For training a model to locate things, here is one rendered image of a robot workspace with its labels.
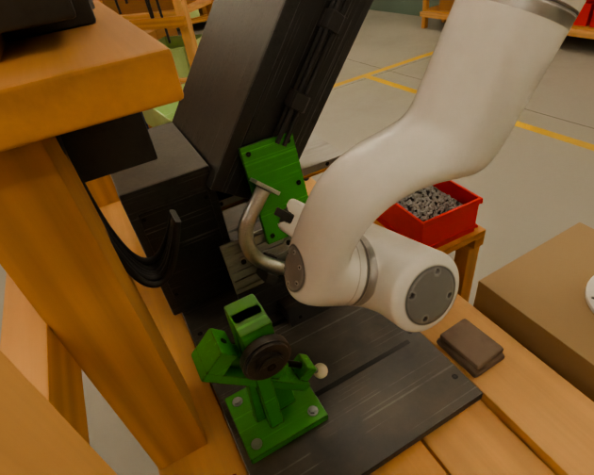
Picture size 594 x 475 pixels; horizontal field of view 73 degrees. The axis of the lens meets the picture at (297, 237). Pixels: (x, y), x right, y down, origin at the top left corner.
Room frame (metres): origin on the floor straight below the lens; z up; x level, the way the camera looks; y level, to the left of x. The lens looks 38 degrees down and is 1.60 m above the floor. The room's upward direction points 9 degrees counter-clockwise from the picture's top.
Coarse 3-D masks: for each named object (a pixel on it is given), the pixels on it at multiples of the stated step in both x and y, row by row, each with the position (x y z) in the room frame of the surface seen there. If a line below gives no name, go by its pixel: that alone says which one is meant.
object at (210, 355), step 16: (208, 336) 0.39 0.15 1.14; (224, 336) 0.39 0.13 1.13; (192, 352) 0.38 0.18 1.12; (208, 352) 0.36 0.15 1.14; (224, 352) 0.35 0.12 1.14; (208, 368) 0.34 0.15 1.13; (224, 368) 0.35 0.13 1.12; (288, 368) 0.42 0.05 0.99; (304, 368) 0.41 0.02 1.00; (240, 384) 0.35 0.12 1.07; (272, 384) 0.37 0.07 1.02; (288, 384) 0.38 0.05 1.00; (304, 384) 0.39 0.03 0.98
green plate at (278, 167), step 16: (256, 144) 0.73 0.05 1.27; (272, 144) 0.74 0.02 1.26; (288, 144) 0.75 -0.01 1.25; (256, 160) 0.72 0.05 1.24; (272, 160) 0.73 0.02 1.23; (288, 160) 0.74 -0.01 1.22; (256, 176) 0.71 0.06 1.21; (272, 176) 0.72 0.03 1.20; (288, 176) 0.73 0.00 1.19; (288, 192) 0.72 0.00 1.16; (304, 192) 0.73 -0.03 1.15; (272, 208) 0.70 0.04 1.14; (272, 224) 0.69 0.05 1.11; (272, 240) 0.68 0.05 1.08
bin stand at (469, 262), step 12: (480, 228) 0.93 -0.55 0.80; (456, 240) 0.89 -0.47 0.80; (468, 240) 0.89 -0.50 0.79; (480, 240) 0.92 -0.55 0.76; (444, 252) 0.86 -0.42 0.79; (456, 252) 0.95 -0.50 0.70; (468, 252) 0.91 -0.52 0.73; (456, 264) 0.94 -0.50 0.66; (468, 264) 0.91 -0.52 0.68; (468, 276) 0.91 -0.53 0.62; (468, 288) 0.92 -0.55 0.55; (468, 300) 0.92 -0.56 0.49
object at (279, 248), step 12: (264, 240) 0.69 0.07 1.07; (288, 240) 0.70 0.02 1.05; (228, 252) 0.66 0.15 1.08; (240, 252) 0.66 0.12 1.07; (276, 252) 0.69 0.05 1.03; (228, 264) 0.65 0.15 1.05; (240, 264) 0.65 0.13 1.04; (252, 264) 0.66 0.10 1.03; (240, 276) 0.65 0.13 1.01; (252, 276) 0.65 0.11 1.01; (240, 288) 0.63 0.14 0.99
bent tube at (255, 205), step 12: (252, 180) 0.69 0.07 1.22; (264, 192) 0.67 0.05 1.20; (276, 192) 0.67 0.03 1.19; (252, 204) 0.66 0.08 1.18; (264, 204) 0.67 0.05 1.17; (252, 216) 0.65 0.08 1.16; (240, 228) 0.64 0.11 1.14; (252, 228) 0.64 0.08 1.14; (240, 240) 0.63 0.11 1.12; (252, 240) 0.64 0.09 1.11; (252, 252) 0.63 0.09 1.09; (264, 264) 0.62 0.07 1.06; (276, 264) 0.63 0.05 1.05
